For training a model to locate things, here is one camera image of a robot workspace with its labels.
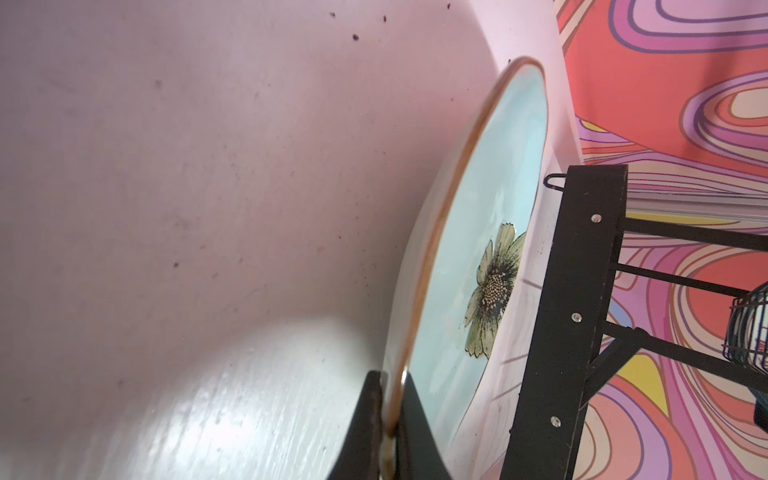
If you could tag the green rim lettered plate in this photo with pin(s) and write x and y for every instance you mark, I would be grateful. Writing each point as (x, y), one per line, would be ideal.
(746, 337)

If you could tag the light blue flower plate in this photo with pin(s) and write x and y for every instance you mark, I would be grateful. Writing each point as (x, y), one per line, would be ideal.
(462, 258)

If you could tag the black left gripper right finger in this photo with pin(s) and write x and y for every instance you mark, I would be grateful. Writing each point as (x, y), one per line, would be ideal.
(417, 456)

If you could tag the black two-tier dish rack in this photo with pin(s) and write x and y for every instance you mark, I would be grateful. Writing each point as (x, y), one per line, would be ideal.
(575, 350)

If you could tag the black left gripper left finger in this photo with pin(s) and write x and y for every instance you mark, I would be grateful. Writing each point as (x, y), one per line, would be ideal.
(359, 455)

